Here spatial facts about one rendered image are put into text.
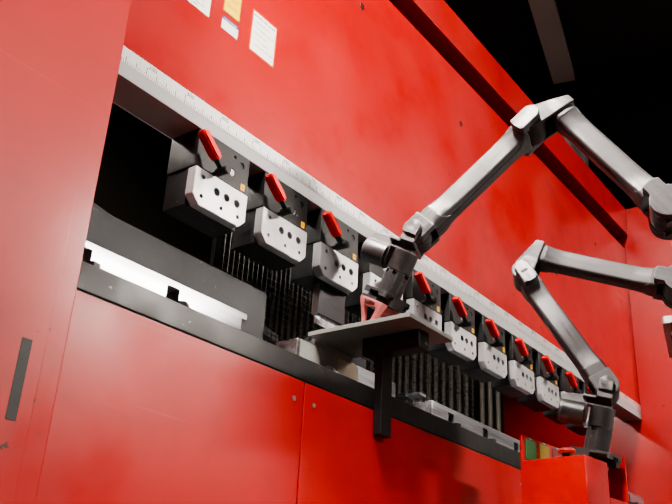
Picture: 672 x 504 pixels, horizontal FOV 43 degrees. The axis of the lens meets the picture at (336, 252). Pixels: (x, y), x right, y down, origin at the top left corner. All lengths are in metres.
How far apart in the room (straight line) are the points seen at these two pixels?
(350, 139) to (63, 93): 1.07
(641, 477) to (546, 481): 1.87
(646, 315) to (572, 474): 2.10
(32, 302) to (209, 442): 0.45
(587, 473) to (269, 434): 0.75
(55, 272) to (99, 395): 0.23
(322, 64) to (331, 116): 0.13
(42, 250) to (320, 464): 0.74
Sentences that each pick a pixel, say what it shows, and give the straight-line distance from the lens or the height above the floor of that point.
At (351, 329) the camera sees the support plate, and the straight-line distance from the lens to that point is 1.81.
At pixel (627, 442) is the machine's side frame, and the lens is 3.88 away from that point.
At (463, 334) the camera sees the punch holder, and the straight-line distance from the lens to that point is 2.45.
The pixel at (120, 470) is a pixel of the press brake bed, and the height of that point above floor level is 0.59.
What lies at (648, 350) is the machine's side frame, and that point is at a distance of 3.95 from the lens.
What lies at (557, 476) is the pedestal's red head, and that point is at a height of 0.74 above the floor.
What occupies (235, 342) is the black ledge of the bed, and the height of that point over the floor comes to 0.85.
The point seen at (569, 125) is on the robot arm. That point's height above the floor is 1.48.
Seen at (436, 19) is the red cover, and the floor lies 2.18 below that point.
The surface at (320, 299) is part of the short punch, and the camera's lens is 1.94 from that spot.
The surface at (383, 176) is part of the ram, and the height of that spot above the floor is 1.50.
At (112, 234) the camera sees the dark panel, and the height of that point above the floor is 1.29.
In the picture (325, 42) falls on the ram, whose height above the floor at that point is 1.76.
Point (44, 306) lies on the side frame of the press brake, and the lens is 1.11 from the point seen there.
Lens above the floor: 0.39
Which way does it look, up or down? 24 degrees up
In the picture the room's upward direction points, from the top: 3 degrees clockwise
